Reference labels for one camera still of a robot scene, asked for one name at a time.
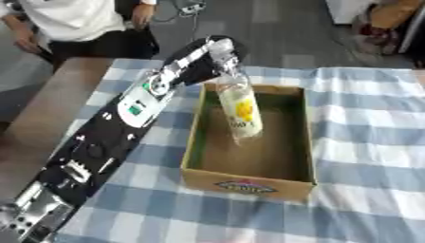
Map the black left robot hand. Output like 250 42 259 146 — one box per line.
147 35 249 97

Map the clear plastic bottle yellow label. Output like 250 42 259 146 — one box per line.
213 70 265 140

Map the tan cardboard box green inside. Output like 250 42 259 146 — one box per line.
179 83 319 202

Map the person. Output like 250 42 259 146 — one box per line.
0 0 163 72

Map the bags pile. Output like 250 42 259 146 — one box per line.
350 0 425 55

